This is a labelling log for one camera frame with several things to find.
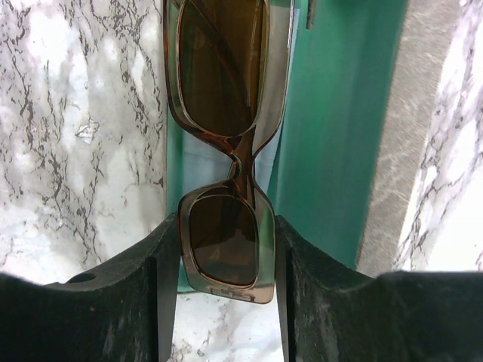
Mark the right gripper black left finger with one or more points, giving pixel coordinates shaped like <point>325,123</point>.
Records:
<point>120,310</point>

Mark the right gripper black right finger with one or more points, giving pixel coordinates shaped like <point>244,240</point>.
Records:
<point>329,312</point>

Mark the grey rectangular block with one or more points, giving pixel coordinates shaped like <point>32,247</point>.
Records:
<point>341,79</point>

